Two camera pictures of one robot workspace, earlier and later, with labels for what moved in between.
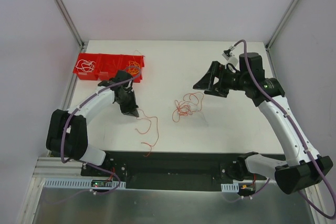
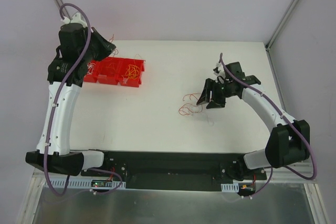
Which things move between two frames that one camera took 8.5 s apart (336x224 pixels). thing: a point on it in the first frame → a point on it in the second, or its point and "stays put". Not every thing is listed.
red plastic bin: (99, 66) stays put
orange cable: (146, 132) → (114, 49)
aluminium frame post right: (289, 10) stays put
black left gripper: (127, 104) → (102, 48)
